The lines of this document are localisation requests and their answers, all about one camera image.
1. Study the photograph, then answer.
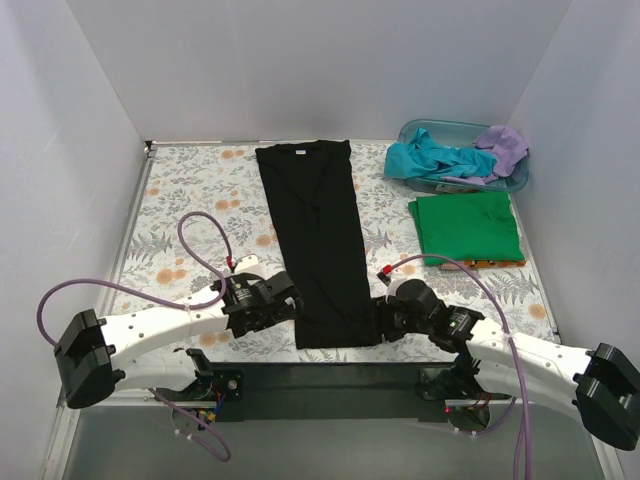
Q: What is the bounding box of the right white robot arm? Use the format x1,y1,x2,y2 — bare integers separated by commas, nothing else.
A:
373,275,639,451

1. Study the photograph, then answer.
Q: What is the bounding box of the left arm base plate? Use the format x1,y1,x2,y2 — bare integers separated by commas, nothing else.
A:
187,369,244,402

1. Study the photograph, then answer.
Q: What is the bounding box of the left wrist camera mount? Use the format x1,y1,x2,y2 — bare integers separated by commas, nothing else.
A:
227,254,264,277

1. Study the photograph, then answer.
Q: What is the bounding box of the lavender t shirt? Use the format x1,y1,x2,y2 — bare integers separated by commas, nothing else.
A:
443,125,528,185

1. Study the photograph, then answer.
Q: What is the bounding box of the teal plastic basket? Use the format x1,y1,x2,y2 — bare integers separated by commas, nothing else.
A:
397,119,529,194

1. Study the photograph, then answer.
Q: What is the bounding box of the orange patterned folded cloth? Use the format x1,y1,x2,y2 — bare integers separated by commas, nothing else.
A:
439,260,526,271

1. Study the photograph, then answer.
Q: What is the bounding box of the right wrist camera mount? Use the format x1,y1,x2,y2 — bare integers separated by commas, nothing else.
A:
377,265,416,297

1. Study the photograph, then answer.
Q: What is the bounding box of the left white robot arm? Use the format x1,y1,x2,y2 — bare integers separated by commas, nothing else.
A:
54,272,303,409

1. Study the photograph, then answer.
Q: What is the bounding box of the black t shirt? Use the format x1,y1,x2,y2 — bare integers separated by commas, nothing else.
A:
255,140,381,349

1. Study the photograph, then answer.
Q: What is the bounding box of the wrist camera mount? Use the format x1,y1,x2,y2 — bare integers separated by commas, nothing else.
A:
227,254,264,277
377,265,416,297

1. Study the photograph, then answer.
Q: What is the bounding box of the folded green t shirt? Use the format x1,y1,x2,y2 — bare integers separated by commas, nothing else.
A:
408,192,525,266

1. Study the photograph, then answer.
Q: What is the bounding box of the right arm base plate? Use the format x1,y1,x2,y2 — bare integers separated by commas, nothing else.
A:
416,366,490,400

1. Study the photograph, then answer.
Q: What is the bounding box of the aluminium front rail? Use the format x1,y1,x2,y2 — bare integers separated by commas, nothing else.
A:
55,362,600,409

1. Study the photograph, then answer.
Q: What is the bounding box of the teal t shirt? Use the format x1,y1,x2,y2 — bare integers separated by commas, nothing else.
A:
383,128,497,180

